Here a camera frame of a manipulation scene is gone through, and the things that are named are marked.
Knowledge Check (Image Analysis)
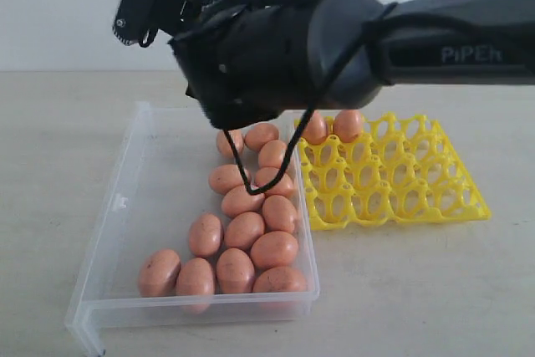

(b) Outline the brown egg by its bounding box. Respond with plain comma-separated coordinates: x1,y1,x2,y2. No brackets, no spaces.
216,130,244,158
262,195,298,234
208,164,244,195
244,122,279,152
258,140,287,168
176,258,216,297
252,266,308,314
250,231,299,270
254,166,295,199
301,110,329,145
188,213,223,258
221,185,265,218
216,247,256,294
332,110,364,143
137,248,181,298
224,212,265,251

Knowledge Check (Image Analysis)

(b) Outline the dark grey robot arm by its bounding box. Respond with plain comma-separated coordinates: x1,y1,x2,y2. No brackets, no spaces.
170,0,534,130

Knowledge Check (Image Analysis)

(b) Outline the clear plastic storage box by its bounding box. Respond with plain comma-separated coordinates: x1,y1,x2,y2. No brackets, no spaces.
65,102,320,356

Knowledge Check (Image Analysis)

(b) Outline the yellow plastic egg tray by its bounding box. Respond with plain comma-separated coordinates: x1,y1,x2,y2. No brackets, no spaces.
294,112,492,231

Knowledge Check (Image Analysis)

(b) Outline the black cable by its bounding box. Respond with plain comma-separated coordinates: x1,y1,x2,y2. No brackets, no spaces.
137,0,535,196

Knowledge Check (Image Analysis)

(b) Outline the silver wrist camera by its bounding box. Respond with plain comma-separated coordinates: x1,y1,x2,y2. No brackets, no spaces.
113,0,206,48

